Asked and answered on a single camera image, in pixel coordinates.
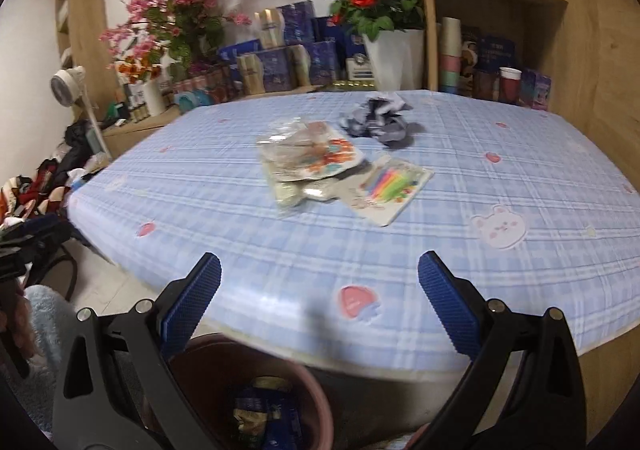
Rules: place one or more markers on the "blue gift box lower right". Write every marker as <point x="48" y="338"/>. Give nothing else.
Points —
<point x="315" y="63"/>

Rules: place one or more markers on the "gold decorative tray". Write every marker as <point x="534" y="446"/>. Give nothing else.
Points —
<point x="348" y="86"/>

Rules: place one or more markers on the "purple small box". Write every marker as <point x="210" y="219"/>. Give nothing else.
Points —
<point x="534" y="90"/>

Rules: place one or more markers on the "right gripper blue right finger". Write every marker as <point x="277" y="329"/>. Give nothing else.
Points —
<point x="523" y="388"/>

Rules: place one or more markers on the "blue gift box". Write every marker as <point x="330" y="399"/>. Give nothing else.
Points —
<point x="286" y="25"/>
<point x="267" y="71"/>
<point x="315" y="63"/>

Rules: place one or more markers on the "wooden shelf unit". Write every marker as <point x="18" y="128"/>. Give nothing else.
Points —
<point x="559" y="38"/>

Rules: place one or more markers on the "dark brown glass cup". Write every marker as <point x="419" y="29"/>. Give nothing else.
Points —
<point x="485" y="85"/>

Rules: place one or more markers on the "grey white paper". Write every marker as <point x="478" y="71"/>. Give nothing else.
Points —
<point x="379" y="116"/>

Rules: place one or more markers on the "blue gift box top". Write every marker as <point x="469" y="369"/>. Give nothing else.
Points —
<point x="286" y="25"/>

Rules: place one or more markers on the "pink cherry blossom plant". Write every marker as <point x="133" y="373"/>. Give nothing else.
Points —
<point x="189" y="32"/>

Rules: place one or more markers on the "white desk fan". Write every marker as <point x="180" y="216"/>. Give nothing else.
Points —
<point x="69" y="87"/>

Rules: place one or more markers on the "stack of pastel cups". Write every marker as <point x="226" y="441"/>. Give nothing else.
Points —
<point x="449" y="55"/>

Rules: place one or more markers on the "blue plaid tablecloth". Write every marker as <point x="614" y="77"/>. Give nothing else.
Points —
<point x="520" y="203"/>

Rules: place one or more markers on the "clear floral plastic bag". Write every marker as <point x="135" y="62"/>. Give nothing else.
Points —
<point x="300" y="150"/>

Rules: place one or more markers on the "patterned tin planter box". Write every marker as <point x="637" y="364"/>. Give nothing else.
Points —
<point x="210" y="88"/>

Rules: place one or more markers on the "red paper cup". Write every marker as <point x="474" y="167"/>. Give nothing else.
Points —
<point x="509" y="85"/>

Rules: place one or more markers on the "maroon plastic trash bin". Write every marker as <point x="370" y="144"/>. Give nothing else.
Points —
<point x="213" y="371"/>

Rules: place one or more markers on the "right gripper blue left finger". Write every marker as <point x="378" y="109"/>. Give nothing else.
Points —
<point x="93" y="408"/>

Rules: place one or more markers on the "blue coffee box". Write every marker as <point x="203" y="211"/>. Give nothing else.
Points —
<point x="267" y="419"/>

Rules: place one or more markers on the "blue gift box lower left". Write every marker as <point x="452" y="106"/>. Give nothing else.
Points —
<point x="267" y="71"/>

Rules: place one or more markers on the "colourful candle pack card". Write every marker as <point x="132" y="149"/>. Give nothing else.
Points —
<point x="381" y="192"/>

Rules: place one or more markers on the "white square flower pot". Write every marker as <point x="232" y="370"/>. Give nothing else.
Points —
<point x="397" y="59"/>

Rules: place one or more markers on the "orange flowers white vase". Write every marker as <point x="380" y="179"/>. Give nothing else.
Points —
<point x="142" y="85"/>

